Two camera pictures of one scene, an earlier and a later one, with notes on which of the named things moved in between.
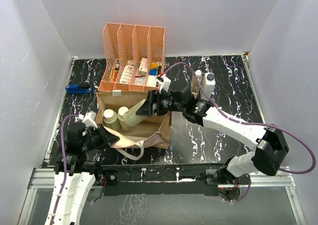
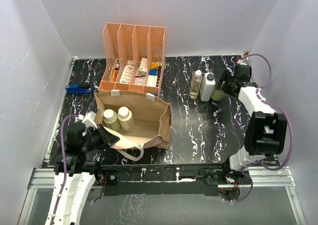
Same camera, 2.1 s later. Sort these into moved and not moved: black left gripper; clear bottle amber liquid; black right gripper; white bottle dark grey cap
Moved: black right gripper
Not moved: clear bottle amber liquid; black left gripper; white bottle dark grey cap
